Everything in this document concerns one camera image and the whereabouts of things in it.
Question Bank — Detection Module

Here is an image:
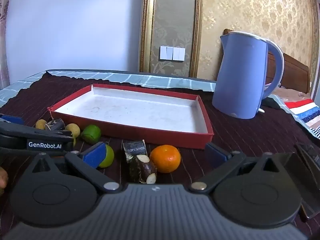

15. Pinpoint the knotty dark sugarcane piece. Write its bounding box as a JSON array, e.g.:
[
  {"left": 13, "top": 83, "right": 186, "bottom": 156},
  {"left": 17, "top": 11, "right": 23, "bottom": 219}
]
[{"left": 129, "top": 154, "right": 157, "bottom": 184}]

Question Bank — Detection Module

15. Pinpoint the small black cloth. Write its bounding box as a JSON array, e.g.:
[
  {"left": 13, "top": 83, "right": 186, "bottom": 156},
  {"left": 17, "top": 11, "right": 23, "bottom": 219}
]
[{"left": 261, "top": 97, "right": 282, "bottom": 110}]

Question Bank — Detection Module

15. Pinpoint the blue checked bed sheet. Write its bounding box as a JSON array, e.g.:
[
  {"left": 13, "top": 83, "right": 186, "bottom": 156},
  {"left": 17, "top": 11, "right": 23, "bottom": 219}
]
[{"left": 0, "top": 70, "right": 217, "bottom": 108}]

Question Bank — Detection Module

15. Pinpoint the gold framed wall panel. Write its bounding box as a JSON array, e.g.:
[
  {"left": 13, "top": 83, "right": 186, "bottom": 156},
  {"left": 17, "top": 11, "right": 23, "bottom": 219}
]
[{"left": 139, "top": 0, "right": 203, "bottom": 78}]

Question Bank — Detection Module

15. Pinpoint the pink floral bed sheet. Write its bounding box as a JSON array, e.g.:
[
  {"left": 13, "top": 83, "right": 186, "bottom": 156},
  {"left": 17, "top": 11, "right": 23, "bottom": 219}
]
[{"left": 274, "top": 86, "right": 313, "bottom": 100}]

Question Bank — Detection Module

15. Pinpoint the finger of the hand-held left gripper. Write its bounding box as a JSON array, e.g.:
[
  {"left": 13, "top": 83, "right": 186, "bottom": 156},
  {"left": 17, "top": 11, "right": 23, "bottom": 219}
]
[
  {"left": 0, "top": 114, "right": 25, "bottom": 127},
  {"left": 0, "top": 122, "right": 75, "bottom": 141}
]

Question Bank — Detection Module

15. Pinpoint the red shallow cardboard box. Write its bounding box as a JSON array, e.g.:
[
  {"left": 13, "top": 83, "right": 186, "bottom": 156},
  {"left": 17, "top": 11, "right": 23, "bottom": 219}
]
[{"left": 47, "top": 84, "right": 215, "bottom": 150}]

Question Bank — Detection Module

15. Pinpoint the orange tangerine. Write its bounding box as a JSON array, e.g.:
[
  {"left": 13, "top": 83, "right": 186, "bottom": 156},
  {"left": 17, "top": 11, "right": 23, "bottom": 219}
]
[{"left": 149, "top": 144, "right": 181, "bottom": 174}]

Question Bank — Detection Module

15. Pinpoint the black glossy flat object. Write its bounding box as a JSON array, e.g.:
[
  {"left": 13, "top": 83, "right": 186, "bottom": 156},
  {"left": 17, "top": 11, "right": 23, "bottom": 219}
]
[{"left": 284, "top": 142, "right": 320, "bottom": 222}]

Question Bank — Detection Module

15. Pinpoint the white wall light switch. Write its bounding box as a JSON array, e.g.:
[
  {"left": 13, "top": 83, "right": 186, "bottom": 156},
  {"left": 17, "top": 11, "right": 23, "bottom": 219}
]
[{"left": 160, "top": 45, "right": 185, "bottom": 61}]

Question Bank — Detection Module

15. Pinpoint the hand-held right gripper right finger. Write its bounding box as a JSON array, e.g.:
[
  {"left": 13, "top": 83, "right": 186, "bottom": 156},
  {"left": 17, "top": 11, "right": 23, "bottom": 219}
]
[{"left": 189, "top": 142, "right": 293, "bottom": 193}]

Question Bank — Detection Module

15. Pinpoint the person's left hand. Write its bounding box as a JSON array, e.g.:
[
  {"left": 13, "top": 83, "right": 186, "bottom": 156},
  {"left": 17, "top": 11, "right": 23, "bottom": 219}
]
[{"left": 0, "top": 167, "right": 8, "bottom": 189}]

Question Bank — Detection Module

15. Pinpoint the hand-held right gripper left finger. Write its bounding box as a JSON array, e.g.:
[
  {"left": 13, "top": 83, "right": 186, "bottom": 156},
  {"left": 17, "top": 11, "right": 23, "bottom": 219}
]
[{"left": 24, "top": 142, "right": 123, "bottom": 193}]

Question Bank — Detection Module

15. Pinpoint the blue electric kettle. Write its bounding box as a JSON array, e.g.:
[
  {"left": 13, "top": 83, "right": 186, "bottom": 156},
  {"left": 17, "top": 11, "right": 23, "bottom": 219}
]
[{"left": 212, "top": 31, "right": 285, "bottom": 119}]

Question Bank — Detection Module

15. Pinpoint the red white blue striped blanket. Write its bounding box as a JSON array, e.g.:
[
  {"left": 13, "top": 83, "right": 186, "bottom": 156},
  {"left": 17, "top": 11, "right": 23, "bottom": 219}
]
[{"left": 271, "top": 94, "right": 320, "bottom": 139}]

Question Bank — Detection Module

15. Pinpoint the pink patterned curtain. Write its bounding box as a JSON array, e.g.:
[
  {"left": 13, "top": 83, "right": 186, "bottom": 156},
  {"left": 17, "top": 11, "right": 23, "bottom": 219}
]
[{"left": 0, "top": 0, "right": 13, "bottom": 88}]

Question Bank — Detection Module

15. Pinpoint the dark maroon striped cloth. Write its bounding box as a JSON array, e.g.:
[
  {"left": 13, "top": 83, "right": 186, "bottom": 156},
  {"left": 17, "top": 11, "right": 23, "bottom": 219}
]
[{"left": 0, "top": 74, "right": 320, "bottom": 240}]

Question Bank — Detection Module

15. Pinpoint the cut green lime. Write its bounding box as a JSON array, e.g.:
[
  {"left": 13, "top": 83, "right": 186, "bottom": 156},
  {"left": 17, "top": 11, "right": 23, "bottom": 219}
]
[{"left": 80, "top": 124, "right": 102, "bottom": 145}]

